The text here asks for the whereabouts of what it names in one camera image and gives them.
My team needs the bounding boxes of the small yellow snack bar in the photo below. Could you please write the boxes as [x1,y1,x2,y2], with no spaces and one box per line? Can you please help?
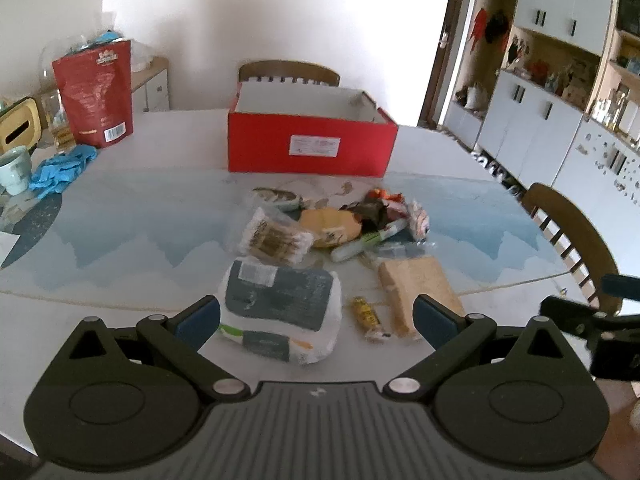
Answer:
[350,296,392,342]

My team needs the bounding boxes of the wet wipes pack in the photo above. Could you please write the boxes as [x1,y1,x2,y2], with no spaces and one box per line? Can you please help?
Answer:
[217,258,343,365]

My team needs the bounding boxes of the cotton swabs bag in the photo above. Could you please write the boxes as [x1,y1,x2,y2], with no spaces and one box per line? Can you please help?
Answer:
[238,206,316,266]

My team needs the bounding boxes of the white green tube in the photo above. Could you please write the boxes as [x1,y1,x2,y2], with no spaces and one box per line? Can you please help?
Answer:
[330,219,408,263]

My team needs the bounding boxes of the black foil packet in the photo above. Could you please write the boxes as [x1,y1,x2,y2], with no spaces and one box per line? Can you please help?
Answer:
[341,200,400,235]

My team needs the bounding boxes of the orange plush pouch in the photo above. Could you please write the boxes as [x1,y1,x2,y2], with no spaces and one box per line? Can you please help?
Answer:
[298,207,361,249]

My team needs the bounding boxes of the wooden chair at right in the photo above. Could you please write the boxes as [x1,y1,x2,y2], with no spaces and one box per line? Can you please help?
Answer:
[521,183,623,314]

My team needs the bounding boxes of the blue gloves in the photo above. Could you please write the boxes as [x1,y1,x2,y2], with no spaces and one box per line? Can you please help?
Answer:
[28,144,99,200]

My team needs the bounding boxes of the red cardboard box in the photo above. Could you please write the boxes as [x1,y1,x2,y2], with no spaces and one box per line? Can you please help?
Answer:
[228,81,398,177]

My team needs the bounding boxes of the light green mug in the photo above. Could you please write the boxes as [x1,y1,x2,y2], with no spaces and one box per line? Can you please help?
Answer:
[0,145,32,196]

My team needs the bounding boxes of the glass bottle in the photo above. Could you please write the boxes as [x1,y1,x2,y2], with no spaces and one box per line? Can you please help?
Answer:
[41,89,76,154]

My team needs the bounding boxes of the yellow tissue box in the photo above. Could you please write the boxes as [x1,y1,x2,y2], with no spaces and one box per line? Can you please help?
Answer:
[0,96,42,154]

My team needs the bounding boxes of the red snack bag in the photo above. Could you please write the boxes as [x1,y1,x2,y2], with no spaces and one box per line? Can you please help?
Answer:
[52,40,134,148]

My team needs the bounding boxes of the wooden chair behind table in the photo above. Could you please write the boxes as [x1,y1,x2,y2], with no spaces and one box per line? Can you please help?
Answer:
[238,60,341,87]

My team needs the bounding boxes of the red dragon keychain toy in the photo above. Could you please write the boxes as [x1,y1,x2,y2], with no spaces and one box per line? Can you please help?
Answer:
[366,188,405,204]

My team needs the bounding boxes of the white wall cabinet unit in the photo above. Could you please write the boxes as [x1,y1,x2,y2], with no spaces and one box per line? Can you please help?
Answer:
[441,0,640,221]

